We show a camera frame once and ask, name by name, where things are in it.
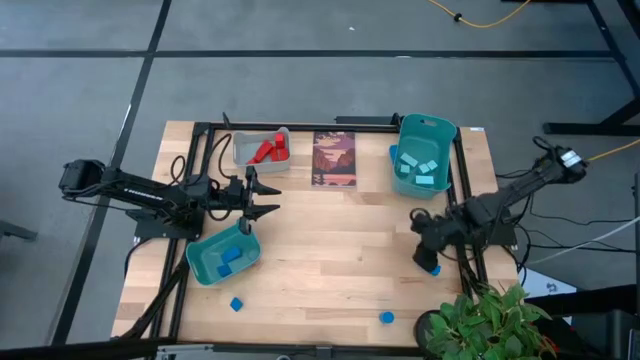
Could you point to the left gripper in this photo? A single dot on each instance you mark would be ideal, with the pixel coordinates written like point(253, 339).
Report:
point(236, 197)

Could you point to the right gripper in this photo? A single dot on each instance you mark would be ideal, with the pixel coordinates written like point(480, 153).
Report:
point(427, 245)

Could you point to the blue cylinder block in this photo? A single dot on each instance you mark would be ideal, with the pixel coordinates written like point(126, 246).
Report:
point(436, 271)
point(386, 317)

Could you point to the red block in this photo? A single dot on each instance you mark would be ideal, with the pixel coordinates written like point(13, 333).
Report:
point(279, 140)
point(262, 151)
point(282, 154)

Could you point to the blue wedge block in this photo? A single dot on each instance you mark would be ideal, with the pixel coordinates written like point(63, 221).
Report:
point(231, 254)

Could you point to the teal plastic bin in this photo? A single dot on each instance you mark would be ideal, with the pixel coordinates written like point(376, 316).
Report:
point(207, 250)
point(425, 135)

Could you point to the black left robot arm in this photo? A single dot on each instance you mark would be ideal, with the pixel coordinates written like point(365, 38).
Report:
point(145, 195)

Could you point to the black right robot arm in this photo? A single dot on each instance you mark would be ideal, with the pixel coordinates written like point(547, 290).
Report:
point(500, 202)

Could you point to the grey plastic bin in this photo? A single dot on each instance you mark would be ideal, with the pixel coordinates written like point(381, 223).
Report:
point(245, 150)

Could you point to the landscape picture card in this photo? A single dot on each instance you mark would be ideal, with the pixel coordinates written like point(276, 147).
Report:
point(334, 160)

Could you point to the artificial potted plant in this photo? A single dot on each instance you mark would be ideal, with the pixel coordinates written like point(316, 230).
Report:
point(485, 325)

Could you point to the black desk base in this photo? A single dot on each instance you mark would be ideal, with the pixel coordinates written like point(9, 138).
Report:
point(575, 128)

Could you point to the black equipment case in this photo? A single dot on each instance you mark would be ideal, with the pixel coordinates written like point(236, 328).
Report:
point(610, 325)

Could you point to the grey metal bar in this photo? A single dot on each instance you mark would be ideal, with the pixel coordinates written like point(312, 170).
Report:
point(17, 231)

